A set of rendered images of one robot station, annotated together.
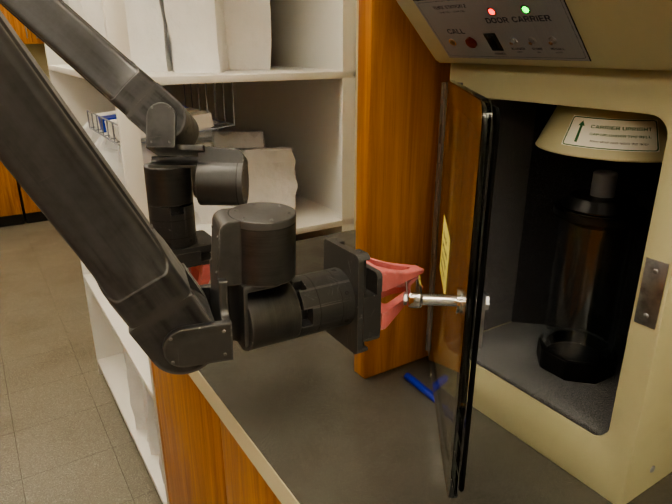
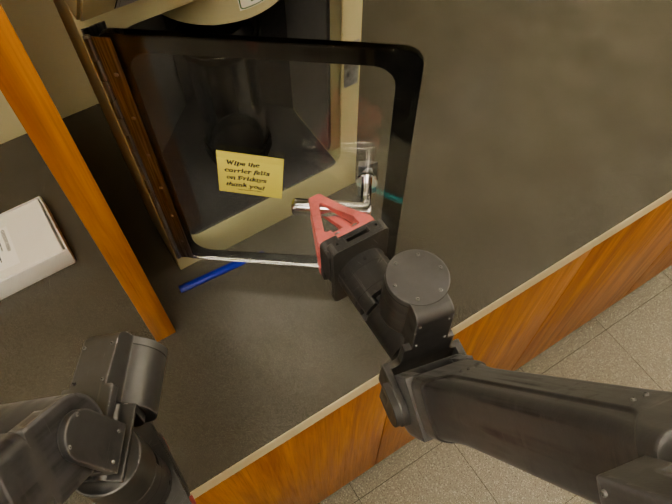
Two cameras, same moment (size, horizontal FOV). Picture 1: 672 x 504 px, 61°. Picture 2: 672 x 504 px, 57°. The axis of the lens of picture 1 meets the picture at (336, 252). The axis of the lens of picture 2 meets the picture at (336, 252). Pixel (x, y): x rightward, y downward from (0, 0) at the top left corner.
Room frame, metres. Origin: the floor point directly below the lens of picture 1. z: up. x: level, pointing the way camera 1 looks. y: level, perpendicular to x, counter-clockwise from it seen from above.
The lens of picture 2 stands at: (0.53, 0.32, 1.77)
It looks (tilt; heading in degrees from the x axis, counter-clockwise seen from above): 59 degrees down; 270
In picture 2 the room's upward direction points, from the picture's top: straight up
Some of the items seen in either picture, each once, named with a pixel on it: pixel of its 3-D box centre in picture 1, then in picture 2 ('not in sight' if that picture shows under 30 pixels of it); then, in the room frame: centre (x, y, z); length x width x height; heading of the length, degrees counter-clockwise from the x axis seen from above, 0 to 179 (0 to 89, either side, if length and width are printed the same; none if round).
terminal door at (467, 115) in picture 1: (450, 268); (275, 177); (0.60, -0.13, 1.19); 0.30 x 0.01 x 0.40; 175
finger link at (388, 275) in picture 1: (383, 289); (335, 233); (0.53, -0.05, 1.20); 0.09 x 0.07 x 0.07; 121
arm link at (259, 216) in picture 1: (226, 276); (419, 337); (0.46, 0.10, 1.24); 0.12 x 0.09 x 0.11; 110
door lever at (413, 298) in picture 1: (428, 285); (335, 197); (0.53, -0.10, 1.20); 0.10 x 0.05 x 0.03; 175
